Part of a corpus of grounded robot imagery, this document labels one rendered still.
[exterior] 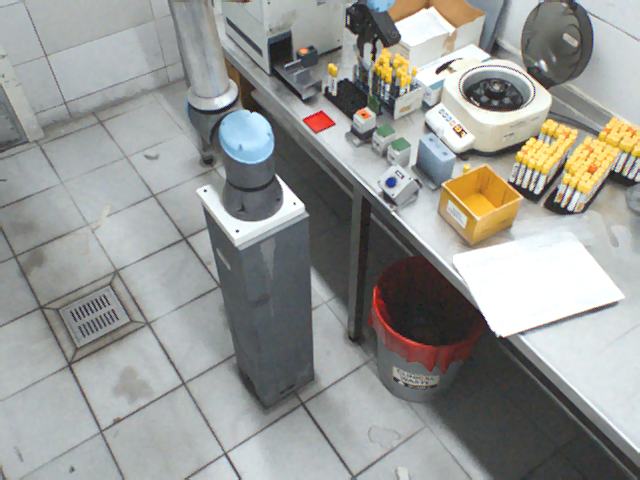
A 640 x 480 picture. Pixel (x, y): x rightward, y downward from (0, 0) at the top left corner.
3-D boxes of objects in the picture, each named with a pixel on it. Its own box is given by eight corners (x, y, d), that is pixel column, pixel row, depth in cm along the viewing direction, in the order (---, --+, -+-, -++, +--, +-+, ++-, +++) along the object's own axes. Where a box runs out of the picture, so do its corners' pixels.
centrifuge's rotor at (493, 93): (451, 99, 178) (456, 78, 173) (498, 84, 182) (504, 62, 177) (483, 133, 169) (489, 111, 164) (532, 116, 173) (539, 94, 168)
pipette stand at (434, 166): (410, 168, 169) (414, 139, 161) (432, 159, 171) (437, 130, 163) (432, 192, 163) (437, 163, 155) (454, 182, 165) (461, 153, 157)
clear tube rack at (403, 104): (351, 84, 192) (352, 63, 186) (378, 72, 195) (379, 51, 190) (394, 120, 181) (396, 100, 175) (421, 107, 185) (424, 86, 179)
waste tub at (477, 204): (435, 211, 159) (441, 183, 151) (478, 191, 163) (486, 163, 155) (470, 247, 151) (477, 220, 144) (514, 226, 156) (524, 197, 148)
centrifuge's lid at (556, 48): (538, -20, 165) (563, -24, 168) (505, 67, 183) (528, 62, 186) (595, 22, 153) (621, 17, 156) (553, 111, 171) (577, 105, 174)
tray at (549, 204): (576, 223, 156) (579, 216, 154) (541, 206, 160) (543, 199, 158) (606, 182, 165) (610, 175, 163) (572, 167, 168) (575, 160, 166)
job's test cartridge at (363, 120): (352, 131, 176) (353, 113, 171) (366, 125, 178) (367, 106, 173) (361, 139, 174) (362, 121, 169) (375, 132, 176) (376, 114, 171)
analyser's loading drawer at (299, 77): (266, 64, 195) (264, 49, 191) (284, 56, 197) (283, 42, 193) (303, 99, 184) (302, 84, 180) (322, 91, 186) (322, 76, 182)
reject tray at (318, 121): (302, 120, 181) (302, 118, 181) (322, 111, 184) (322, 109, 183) (315, 133, 178) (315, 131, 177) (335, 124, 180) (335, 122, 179)
